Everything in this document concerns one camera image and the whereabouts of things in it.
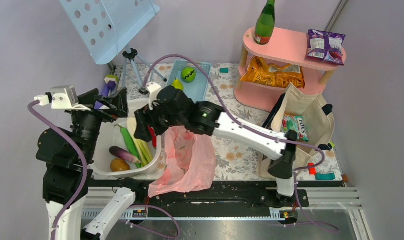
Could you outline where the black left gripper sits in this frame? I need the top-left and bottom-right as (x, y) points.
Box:
(75, 85), (130, 161)

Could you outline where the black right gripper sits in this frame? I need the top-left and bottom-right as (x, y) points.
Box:
(133, 100), (186, 143)

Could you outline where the green pear toy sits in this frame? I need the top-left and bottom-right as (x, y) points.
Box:
(171, 78), (184, 91)

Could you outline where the green leek toy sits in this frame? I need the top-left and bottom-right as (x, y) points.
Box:
(126, 117), (153, 167)

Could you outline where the pink plastic grocery bag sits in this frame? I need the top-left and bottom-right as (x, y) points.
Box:
(148, 126), (216, 198)

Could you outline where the beige floral canvas tote bag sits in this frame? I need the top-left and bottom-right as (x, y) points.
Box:
(255, 82), (336, 182)

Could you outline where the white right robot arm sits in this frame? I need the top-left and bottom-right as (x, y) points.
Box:
(134, 82), (296, 206)

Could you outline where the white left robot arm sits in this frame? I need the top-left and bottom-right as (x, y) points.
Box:
(27, 86), (145, 240)

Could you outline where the orange toy food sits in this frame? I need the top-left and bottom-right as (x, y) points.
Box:
(110, 158), (130, 172)

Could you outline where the purple dumbbell toy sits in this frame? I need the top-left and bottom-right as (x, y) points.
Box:
(94, 74), (119, 110)

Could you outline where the light blue perforated basket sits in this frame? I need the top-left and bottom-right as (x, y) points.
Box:
(166, 59), (212, 102)

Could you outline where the red chili pepper toy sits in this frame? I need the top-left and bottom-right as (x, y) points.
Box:
(148, 126), (157, 148)

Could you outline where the green cucumber toy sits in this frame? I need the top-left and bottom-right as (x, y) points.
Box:
(116, 124), (142, 168)

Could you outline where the white plastic tub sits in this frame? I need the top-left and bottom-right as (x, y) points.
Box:
(90, 98), (162, 180)

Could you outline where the green toy watermelon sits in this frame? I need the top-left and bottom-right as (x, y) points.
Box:
(181, 66), (196, 83)

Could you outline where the floral patterned table mat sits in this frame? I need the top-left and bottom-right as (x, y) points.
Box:
(115, 63), (342, 181)

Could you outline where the light blue music stand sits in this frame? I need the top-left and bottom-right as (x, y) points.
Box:
(60, 0), (160, 85)

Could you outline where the colourful candy packet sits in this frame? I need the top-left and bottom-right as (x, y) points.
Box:
(281, 114), (309, 142)

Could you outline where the green glass bottle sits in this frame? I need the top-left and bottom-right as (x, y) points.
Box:
(254, 0), (275, 45)

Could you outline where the orange printed snack bag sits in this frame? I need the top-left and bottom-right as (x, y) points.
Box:
(240, 56), (305, 89)

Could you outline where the pink two-tier wooden shelf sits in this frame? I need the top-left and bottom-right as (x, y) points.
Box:
(234, 27), (338, 112)

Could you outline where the red orange small block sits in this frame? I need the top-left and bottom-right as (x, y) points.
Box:
(307, 162), (316, 175)

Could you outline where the purple snack packet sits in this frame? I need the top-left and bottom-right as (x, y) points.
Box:
(305, 29), (346, 66)

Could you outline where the teal flat block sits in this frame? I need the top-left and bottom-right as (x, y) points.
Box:
(315, 172), (336, 181)

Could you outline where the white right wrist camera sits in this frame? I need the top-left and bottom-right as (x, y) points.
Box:
(146, 82), (162, 110)

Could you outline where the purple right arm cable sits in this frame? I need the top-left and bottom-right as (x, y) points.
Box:
(140, 53), (340, 233)

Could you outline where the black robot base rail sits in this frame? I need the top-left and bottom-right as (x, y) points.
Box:
(89, 178), (308, 220)

